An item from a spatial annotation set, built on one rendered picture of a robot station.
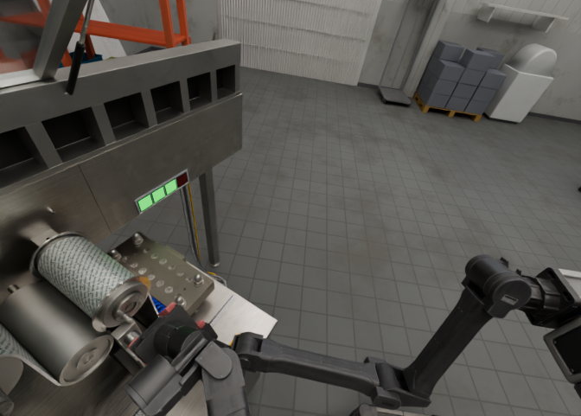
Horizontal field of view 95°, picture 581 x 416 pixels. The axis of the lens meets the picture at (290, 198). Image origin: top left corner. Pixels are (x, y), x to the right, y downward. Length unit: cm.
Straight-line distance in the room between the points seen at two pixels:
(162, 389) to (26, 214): 62
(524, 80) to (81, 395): 707
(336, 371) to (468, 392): 171
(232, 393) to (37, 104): 74
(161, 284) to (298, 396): 122
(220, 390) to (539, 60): 689
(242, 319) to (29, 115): 87
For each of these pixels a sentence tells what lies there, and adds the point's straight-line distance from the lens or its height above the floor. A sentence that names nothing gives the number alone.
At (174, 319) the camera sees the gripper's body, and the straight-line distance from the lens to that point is 62.
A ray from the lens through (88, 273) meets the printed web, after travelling 83.
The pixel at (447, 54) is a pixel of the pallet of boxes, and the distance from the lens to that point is 639.
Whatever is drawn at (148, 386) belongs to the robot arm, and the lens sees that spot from 51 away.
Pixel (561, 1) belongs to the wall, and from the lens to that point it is 766.
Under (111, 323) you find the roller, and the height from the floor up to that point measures 124.
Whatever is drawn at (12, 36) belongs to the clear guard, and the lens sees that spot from 72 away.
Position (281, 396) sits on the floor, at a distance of 199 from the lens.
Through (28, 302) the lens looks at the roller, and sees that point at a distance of 95.
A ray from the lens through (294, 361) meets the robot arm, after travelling 79.
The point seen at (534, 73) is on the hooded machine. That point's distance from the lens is 703.
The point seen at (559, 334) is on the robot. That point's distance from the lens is 86.
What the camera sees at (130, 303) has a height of 126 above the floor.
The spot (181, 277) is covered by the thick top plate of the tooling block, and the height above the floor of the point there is 103.
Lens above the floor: 194
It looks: 42 degrees down
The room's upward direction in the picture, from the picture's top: 10 degrees clockwise
